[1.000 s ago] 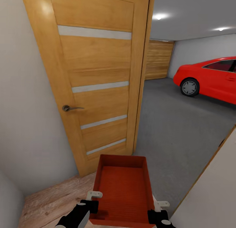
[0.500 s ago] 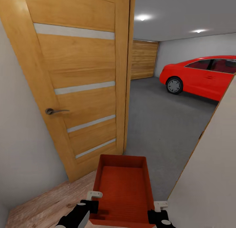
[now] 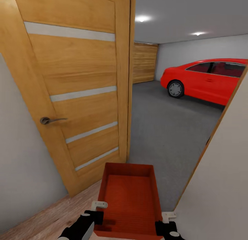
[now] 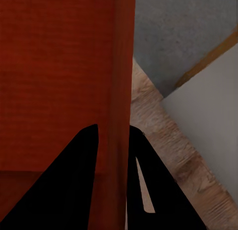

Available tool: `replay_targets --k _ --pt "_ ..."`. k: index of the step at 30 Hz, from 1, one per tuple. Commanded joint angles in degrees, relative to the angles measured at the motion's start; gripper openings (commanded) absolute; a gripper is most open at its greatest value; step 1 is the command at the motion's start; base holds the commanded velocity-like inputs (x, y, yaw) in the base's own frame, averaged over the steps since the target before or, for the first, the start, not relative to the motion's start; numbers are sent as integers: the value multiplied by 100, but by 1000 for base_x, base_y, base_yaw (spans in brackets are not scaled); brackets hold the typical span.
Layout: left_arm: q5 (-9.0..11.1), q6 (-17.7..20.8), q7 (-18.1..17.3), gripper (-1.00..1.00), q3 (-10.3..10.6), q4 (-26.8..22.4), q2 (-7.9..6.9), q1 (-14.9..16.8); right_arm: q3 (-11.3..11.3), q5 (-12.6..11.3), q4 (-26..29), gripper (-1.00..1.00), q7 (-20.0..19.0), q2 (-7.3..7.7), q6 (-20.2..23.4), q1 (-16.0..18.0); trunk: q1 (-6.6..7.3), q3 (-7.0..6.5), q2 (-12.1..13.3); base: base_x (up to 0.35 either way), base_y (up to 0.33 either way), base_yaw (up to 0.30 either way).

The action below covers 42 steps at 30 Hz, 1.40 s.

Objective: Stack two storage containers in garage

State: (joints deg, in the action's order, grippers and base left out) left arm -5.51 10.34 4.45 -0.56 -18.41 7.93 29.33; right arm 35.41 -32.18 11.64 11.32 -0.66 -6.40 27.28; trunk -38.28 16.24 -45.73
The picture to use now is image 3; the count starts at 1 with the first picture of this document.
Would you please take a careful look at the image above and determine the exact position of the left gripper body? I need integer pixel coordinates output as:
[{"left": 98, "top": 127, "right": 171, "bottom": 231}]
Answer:
[{"left": 85, "top": 210, "right": 104, "bottom": 225}]

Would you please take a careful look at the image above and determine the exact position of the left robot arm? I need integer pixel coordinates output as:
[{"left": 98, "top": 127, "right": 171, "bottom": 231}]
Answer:
[{"left": 56, "top": 201, "right": 108, "bottom": 240}]

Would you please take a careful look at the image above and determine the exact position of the storage box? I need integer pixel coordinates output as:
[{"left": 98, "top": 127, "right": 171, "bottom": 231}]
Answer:
[{"left": 93, "top": 163, "right": 163, "bottom": 240}]

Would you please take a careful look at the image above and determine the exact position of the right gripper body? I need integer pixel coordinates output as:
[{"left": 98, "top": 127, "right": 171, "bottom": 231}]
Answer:
[{"left": 155, "top": 221, "right": 177, "bottom": 236}]

